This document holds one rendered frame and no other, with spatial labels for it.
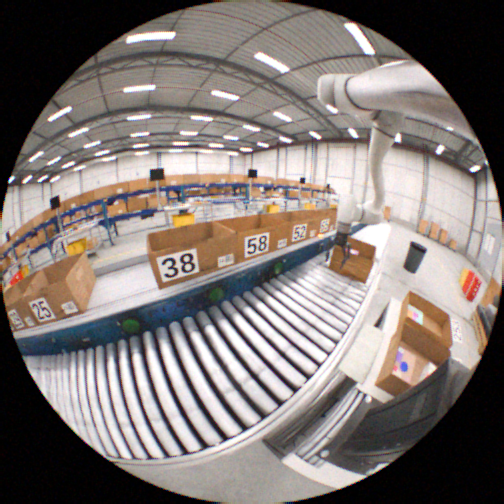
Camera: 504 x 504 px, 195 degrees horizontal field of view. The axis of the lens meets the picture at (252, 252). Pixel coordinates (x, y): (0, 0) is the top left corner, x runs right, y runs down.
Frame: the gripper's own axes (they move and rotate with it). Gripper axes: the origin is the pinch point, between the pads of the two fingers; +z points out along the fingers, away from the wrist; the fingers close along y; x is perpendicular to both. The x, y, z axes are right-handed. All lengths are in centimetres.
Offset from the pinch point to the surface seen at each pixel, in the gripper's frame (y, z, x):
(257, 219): -58, -16, -16
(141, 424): 14, 11, -116
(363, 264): 16.7, -2.1, 10.2
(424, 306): 68, 5, 11
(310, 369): 25, 11, -59
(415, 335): 59, 3, -22
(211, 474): 51, 86, -132
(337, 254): -1.9, -2.1, 8.4
